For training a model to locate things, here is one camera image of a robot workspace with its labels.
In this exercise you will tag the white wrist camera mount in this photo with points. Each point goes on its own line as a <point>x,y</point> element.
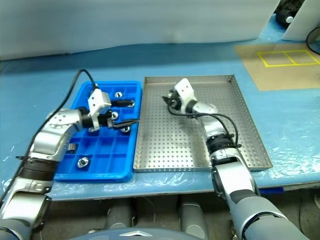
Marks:
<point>98,100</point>
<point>185,88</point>

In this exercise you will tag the silver nut top compartment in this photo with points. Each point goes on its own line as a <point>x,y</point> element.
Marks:
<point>118,95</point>

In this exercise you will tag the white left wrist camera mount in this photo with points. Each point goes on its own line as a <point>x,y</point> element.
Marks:
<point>98,100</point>

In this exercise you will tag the perforated steel tray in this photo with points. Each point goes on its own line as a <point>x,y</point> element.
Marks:
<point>170,140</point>

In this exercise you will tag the brown mat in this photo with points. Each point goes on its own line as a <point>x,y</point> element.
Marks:
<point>275,77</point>

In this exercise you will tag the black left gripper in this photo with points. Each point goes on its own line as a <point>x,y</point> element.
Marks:
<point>107,120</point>

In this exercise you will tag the grey rounded cylinder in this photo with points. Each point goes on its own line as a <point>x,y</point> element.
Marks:
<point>121,217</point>
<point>193,217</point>

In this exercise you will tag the black bag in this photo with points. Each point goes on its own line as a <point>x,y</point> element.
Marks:
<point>285,10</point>

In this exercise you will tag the white board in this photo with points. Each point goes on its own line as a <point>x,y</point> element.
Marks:
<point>300,27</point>

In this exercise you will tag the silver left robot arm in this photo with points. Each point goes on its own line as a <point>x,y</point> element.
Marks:
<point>57,120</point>

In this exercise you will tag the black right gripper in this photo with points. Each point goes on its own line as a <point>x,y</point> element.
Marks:
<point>176,102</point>

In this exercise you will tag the silver nut compartment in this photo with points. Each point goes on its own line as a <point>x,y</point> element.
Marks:
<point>125,129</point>
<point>83,162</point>
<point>118,95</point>

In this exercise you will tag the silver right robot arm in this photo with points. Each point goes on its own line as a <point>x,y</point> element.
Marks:
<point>240,175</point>

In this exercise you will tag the blue compartment tray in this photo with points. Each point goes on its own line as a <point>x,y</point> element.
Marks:
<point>105,160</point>

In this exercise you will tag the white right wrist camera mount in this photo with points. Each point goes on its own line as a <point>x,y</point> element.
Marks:
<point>185,88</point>

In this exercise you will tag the blue-grey robot torso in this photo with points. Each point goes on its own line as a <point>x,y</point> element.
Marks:
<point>135,235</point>

